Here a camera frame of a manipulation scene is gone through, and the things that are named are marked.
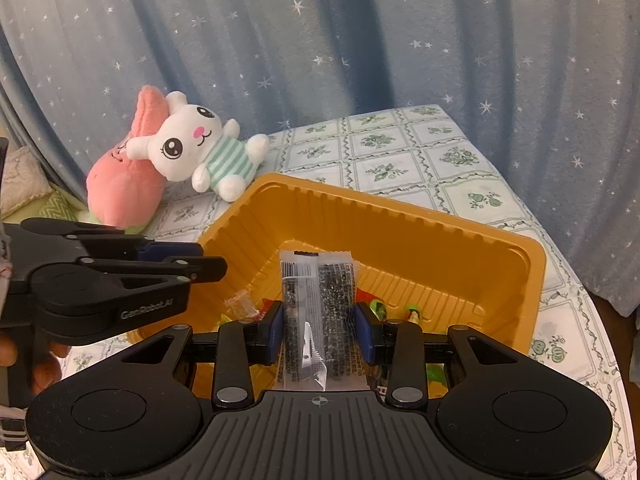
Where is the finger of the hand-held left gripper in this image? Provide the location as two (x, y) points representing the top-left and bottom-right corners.
(77, 256), (229, 294)
(20, 217), (205, 260)

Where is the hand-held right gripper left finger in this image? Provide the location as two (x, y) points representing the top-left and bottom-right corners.
(125, 304), (287, 410)

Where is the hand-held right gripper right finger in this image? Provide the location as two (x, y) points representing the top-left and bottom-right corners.
(353, 303), (517, 409)

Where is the clear black seed packet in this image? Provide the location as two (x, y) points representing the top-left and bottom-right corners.
(279, 250), (374, 392)

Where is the clear-wrapped tan candy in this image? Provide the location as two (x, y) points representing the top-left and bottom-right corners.
(222, 290), (257, 322)

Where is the orange plastic tray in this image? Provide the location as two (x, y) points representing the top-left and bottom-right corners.
(127, 172), (547, 402)

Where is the person's left hand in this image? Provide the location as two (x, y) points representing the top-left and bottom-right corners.
(0, 332), (69, 396)

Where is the pink peach plush toy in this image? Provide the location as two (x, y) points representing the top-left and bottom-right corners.
(86, 85), (172, 229)

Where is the green zigzag cushion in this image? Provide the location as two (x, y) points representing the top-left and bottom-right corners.
(2, 187), (126, 234)

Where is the white bunny plush toy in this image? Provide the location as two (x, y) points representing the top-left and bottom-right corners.
(125, 91), (271, 204)

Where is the beige pillow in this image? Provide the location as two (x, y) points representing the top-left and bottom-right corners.
(0, 145), (54, 221)

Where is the floral green tablecloth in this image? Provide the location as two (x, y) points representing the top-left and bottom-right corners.
(0, 104), (632, 480)

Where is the blue star curtain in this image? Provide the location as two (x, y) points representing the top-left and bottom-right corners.
(0, 0), (640, 319)

